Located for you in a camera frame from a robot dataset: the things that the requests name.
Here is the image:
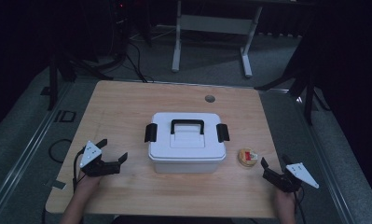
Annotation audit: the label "grey tape strip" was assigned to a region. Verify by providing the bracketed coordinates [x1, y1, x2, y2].
[44, 178, 67, 190]

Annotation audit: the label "black metal stand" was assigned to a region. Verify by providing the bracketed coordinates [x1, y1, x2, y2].
[254, 31, 331, 127]
[47, 46, 115, 112]

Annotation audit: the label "white storage box black handle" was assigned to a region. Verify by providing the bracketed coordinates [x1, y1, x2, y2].
[144, 111, 230, 175]

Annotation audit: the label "black floor cables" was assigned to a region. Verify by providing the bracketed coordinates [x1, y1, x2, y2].
[124, 40, 156, 84]

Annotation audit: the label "dark equipment rack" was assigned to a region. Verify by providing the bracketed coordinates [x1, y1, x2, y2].
[110, 0, 132, 62]

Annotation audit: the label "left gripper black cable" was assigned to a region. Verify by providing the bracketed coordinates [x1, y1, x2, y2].
[72, 148, 88, 193]

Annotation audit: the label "person's right hand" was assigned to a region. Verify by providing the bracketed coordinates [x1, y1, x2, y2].
[273, 188, 297, 210]

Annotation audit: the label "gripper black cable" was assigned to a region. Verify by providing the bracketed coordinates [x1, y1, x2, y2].
[293, 184, 308, 224]
[72, 148, 88, 193]

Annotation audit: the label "metal floor rail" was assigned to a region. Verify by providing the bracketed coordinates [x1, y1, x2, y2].
[294, 92, 362, 224]
[0, 81, 75, 218]

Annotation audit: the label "white metal desk frame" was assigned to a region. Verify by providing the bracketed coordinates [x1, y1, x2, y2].
[171, 0, 264, 78]

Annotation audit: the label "person's left hand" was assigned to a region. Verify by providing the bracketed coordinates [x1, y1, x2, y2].
[76, 171, 103, 194]

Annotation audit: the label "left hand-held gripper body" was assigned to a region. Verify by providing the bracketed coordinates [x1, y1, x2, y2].
[78, 140, 122, 178]

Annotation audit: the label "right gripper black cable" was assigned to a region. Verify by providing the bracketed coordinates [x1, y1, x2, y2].
[293, 184, 308, 224]

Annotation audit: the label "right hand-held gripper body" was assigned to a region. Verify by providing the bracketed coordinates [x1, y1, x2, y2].
[262, 161, 320, 193]

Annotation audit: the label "round yellow tin red label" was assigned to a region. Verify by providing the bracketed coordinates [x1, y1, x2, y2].
[237, 147, 259, 168]

